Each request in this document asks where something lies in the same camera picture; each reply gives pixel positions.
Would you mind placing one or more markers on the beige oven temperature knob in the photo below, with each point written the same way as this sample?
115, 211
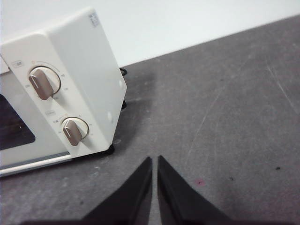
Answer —
42, 84

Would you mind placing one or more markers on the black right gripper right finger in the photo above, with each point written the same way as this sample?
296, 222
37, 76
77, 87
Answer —
178, 201

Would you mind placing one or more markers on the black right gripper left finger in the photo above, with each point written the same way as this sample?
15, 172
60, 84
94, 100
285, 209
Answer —
131, 201

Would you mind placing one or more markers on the beige oven timer knob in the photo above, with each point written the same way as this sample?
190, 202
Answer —
71, 133

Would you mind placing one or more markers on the white toaster oven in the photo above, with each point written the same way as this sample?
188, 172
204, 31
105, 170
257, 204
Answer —
82, 58

